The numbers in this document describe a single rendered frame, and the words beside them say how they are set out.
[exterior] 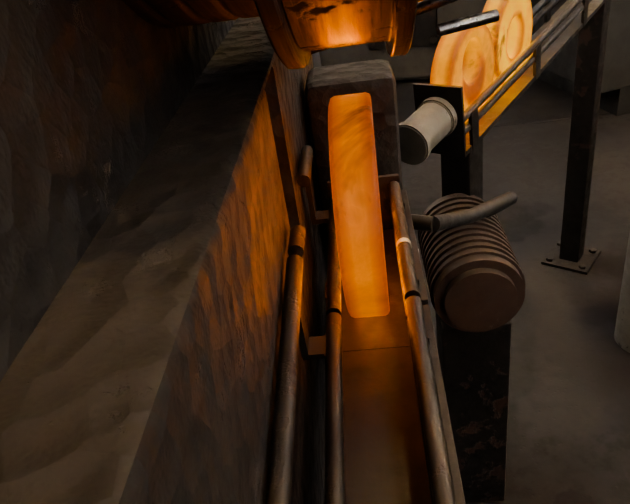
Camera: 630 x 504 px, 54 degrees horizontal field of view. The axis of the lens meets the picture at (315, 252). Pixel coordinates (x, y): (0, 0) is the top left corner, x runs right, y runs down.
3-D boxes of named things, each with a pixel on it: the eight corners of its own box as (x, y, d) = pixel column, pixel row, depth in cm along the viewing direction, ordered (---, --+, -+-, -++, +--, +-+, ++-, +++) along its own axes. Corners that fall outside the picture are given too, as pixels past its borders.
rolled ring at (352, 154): (367, 63, 55) (330, 67, 55) (375, 143, 39) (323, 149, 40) (383, 241, 65) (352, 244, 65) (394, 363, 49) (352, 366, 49)
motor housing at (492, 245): (441, 520, 109) (430, 267, 81) (427, 424, 128) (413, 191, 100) (517, 516, 108) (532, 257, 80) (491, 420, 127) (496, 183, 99)
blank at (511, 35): (473, 4, 93) (494, 4, 91) (514, -28, 102) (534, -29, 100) (477, 101, 102) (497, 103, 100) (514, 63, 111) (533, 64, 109)
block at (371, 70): (324, 272, 79) (295, 87, 67) (325, 239, 86) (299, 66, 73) (408, 264, 78) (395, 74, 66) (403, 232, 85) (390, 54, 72)
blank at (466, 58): (473, 4, 93) (494, 4, 91) (477, 101, 102) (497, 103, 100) (423, 44, 84) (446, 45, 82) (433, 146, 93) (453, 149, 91)
